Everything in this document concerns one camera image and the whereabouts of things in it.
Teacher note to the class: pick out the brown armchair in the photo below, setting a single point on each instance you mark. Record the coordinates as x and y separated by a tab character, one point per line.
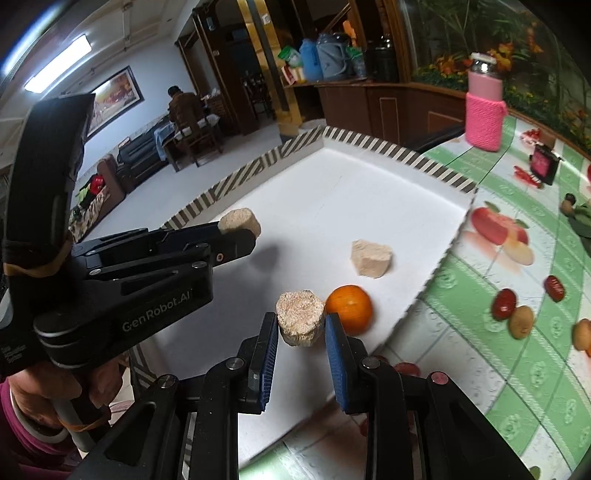
108	184

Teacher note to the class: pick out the red date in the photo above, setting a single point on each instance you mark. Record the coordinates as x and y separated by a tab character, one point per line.
503	304
554	288

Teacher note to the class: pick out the small brown fruit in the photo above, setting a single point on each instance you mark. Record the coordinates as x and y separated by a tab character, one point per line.
568	203

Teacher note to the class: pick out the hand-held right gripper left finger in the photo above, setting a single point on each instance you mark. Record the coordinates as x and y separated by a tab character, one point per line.
264	369

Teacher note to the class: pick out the black pot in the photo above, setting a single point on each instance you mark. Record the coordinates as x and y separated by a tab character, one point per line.
384	62

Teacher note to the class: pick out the brown round fruit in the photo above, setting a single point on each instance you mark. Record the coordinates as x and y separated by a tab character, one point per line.
583	334

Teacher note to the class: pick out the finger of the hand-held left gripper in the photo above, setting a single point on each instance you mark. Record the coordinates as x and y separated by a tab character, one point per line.
184	251

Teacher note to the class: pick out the framed wall picture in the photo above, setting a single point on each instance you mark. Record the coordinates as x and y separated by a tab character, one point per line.
117	94

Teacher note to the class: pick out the wooden chair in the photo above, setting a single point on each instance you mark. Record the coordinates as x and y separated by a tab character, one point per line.
198	141

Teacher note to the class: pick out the ceiling light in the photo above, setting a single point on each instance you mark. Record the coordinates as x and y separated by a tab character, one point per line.
57	64

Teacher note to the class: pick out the green fruit print tablecloth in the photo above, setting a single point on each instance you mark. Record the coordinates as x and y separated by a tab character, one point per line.
461	369

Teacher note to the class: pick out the green bok choy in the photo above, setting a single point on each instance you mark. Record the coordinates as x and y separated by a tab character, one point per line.
582	222

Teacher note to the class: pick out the wooden cabinet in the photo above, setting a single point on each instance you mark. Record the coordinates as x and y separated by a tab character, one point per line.
392	110

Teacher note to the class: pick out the black jar with pink label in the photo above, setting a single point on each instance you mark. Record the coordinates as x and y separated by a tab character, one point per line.
545	166

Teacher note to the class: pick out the person's left hand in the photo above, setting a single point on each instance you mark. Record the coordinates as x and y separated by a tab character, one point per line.
41	392

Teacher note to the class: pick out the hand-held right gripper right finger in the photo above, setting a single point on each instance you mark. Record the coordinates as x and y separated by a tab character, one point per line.
336	369

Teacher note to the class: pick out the blue plastic jug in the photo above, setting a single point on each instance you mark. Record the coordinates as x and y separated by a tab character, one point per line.
310	62

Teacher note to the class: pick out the bottle with pink knitted sleeve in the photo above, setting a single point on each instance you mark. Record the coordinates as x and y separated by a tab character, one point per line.
485	120

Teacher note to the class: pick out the tan oval fruit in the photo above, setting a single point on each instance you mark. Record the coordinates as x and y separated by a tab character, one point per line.
521	322

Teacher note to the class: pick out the black sofa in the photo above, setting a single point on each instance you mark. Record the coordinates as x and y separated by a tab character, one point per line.
136	152

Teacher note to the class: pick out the green white bag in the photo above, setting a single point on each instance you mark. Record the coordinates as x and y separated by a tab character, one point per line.
291	60

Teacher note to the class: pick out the beige rice cake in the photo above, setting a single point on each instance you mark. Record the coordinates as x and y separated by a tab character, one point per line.
240	219

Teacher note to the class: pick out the orange tangerine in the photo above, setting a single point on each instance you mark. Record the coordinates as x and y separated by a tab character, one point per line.
351	308

